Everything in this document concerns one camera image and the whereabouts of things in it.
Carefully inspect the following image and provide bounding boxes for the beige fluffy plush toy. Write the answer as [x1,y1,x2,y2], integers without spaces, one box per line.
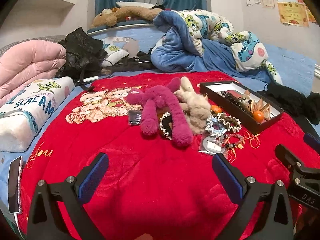
[174,76,211,135]

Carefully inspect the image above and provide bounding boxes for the black white scrunchie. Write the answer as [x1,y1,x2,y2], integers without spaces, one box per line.
[159,112,173,140]

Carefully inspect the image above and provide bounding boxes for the black card plastic packet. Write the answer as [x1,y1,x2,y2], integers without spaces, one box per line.
[128,110,142,125]

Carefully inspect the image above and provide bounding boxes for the magenta plush toy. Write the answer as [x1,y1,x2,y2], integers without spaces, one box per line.
[126,77,193,147]

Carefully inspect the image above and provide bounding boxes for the black clothing pile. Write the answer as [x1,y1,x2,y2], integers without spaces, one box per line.
[258,83,319,125]

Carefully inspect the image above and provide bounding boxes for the orange tangerine in box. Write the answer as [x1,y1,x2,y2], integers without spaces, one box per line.
[253,110,264,123]

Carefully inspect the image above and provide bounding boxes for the black cardboard tray box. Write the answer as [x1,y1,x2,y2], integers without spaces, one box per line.
[200,81,284,134]

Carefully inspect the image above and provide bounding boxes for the black hair claw clip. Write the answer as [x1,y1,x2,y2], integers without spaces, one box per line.
[218,91,253,116]

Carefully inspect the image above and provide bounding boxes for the clear plastic packet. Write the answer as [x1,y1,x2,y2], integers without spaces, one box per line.
[199,135,227,155]

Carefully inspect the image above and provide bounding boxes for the white scream pillow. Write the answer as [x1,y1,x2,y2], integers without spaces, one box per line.
[1,77,74,152]

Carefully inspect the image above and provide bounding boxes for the red teddy bear blanket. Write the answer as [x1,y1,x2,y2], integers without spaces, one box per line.
[18,72,319,239]

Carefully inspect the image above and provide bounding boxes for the white tube pen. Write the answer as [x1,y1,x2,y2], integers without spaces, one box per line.
[82,76,99,83]

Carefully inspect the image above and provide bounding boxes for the pink quilt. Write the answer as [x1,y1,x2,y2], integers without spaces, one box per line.
[0,40,66,105]

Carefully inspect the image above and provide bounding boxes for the blue monster print blanket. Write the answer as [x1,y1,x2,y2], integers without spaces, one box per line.
[150,9,282,84]

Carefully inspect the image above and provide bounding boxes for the black puffer jacket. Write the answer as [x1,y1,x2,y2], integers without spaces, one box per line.
[56,27,107,81]

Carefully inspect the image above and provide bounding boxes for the dark clothes by headboard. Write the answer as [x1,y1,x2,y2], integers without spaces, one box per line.
[101,51,156,75]

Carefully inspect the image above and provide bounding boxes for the small monster print pillow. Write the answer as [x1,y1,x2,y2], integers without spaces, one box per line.
[101,42,129,67]

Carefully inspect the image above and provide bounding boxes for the brown teddy bear plush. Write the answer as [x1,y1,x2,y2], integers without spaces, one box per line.
[91,6,163,28]

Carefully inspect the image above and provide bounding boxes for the smartphone with white cable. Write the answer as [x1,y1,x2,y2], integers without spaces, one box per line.
[8,155,23,228]

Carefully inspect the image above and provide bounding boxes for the bead bracelet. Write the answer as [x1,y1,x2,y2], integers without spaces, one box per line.
[220,132,245,150]

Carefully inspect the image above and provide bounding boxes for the orange wall certificate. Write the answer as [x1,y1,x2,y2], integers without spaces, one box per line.
[278,2,309,27]

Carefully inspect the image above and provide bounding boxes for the white wall shelf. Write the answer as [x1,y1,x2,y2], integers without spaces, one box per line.
[16,0,74,10]

